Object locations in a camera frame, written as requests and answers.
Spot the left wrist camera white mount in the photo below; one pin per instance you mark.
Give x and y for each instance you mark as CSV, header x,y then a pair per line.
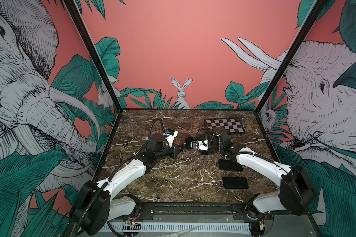
x,y
170,134

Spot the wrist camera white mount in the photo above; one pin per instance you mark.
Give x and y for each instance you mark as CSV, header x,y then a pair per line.
x,y
200,145
170,134

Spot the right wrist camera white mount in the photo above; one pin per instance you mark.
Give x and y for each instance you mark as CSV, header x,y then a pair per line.
x,y
200,145

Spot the blue edged smartphone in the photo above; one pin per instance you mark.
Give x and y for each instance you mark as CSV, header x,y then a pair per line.
x,y
191,143

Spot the pink edged smartphone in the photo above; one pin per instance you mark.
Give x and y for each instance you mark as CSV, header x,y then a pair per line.
x,y
235,183

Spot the black smartphone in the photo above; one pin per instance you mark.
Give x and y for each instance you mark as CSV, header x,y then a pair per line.
x,y
227,165

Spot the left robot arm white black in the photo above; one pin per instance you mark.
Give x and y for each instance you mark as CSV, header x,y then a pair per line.
x,y
97,203

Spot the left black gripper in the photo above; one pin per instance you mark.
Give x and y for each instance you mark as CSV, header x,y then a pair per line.
x,y
174,152

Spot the black white chessboard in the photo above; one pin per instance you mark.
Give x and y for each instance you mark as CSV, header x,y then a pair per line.
x,y
231,125

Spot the left black corner post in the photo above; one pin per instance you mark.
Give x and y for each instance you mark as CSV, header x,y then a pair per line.
x,y
87,40

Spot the black corner post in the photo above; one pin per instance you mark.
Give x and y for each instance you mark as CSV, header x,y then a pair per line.
x,y
87,40
309,21

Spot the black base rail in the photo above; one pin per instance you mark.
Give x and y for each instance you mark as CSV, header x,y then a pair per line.
x,y
192,211

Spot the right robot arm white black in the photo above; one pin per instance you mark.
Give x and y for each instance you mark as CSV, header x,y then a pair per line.
x,y
295,192

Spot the right black corner post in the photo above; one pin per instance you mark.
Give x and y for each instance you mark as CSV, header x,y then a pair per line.
x,y
309,21

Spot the white vented strip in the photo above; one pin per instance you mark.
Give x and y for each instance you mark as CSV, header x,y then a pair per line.
x,y
160,227

